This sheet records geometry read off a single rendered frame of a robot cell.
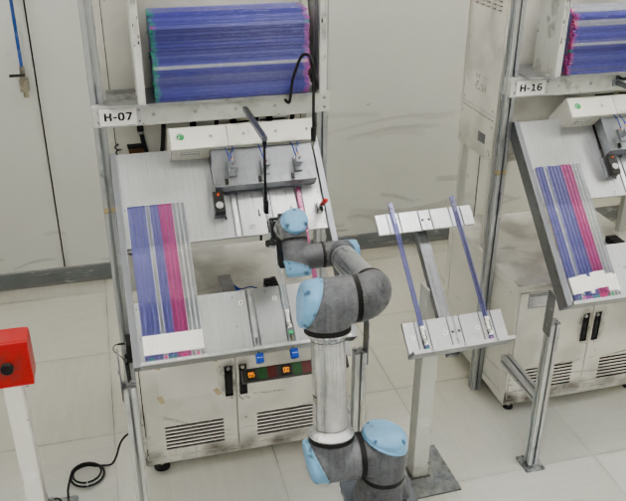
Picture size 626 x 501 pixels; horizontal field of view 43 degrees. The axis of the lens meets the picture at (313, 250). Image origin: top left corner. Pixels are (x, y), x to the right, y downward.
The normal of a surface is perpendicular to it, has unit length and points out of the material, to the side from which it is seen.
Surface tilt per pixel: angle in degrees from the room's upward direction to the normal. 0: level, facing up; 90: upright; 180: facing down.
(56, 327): 0
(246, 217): 45
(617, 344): 90
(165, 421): 90
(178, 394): 90
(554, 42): 90
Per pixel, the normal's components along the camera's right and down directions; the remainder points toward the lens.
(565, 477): 0.00, -0.89
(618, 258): 0.18, -0.33
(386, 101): 0.25, 0.43
